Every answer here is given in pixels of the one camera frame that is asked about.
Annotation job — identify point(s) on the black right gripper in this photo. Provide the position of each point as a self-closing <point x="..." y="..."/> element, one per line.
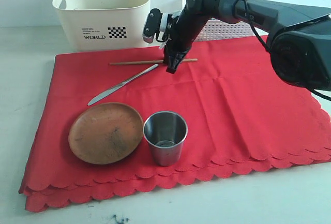
<point x="181" y="31"/>

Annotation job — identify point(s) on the wooden chopstick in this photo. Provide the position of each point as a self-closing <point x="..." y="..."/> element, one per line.
<point x="161" y="61"/>

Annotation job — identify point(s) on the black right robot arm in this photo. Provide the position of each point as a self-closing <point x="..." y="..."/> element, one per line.
<point x="298" y="40"/>

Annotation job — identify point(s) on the silver table knife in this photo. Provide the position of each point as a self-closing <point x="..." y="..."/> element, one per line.
<point x="111" y="90"/>

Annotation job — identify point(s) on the white perforated plastic basket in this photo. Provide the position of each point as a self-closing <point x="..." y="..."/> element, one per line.
<point x="217" y="30"/>

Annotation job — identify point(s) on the stainless steel cup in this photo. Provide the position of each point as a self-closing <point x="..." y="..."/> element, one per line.
<point x="165" y="132"/>

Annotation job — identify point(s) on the cream plastic bin WORLD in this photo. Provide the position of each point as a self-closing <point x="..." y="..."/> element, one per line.
<point x="99" y="25"/>

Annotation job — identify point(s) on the red scalloped tablecloth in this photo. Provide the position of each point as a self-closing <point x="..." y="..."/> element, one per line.
<point x="241" y="118"/>

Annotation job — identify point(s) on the round wooden plate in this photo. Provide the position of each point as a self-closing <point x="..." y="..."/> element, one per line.
<point x="106" y="133"/>

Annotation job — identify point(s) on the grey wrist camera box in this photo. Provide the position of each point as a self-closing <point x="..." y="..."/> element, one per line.
<point x="155" y="26"/>

